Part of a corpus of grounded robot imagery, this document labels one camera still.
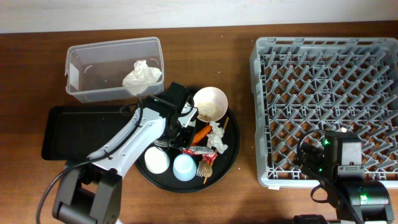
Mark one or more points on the white cup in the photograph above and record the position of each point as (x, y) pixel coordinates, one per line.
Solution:
(156, 161)

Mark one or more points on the wooden chopstick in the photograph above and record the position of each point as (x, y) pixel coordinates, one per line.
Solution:
(224, 127)

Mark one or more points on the crumpled white napkin on tray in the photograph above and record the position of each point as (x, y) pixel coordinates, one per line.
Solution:
(215, 138)

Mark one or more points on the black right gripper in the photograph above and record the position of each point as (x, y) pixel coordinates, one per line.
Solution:
(314, 154)

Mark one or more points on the light blue cup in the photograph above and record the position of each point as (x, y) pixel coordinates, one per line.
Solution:
(184, 167)

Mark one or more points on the clear plastic waste bin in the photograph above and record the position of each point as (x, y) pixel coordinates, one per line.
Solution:
(96, 71)

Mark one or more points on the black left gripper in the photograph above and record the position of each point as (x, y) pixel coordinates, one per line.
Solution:
(185, 143)

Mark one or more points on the white plastic fork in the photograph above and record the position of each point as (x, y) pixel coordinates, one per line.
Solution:
(203, 150)

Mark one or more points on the orange carrot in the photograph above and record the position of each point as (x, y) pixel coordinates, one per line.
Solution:
(201, 134)

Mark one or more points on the pink bowl with rice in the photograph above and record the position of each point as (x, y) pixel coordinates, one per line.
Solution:
(212, 104)

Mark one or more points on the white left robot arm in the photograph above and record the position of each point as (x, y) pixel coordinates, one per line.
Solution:
(90, 191)

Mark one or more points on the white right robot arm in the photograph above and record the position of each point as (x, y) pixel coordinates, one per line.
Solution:
(355, 201)

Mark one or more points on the white tissue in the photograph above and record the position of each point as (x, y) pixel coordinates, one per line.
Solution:
(138, 80)

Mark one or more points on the brown cookie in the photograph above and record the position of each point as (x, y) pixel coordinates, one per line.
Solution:
(205, 169)

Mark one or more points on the black rectangular tray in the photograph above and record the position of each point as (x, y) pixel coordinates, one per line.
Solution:
(73, 132)

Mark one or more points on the red snack wrapper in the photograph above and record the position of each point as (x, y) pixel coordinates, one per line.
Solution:
(207, 154)

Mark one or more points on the grey dishwasher rack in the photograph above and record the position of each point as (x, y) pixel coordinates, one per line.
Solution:
(302, 85)

